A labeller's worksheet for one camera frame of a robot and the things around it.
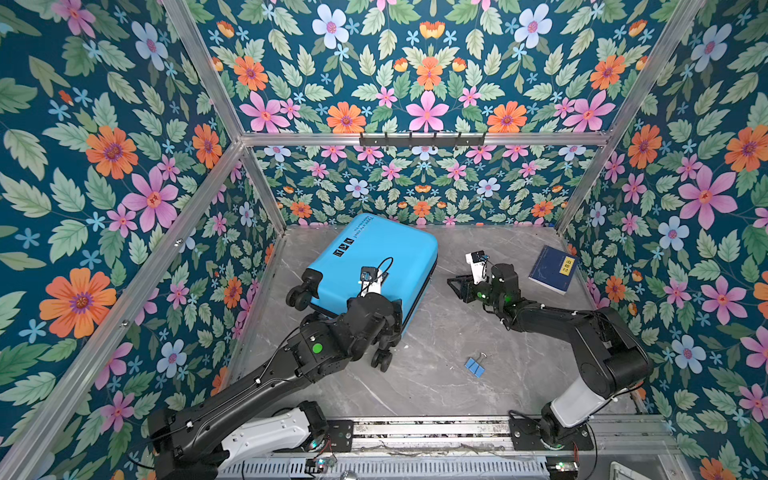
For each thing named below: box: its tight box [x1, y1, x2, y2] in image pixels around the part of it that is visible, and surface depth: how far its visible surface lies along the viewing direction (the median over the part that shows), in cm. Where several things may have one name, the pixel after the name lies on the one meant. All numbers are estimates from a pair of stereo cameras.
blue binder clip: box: [464, 352, 487, 378], surface depth 86 cm
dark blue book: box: [528, 245, 577, 296], surface depth 107 cm
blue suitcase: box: [286, 213, 439, 337], surface depth 88 cm
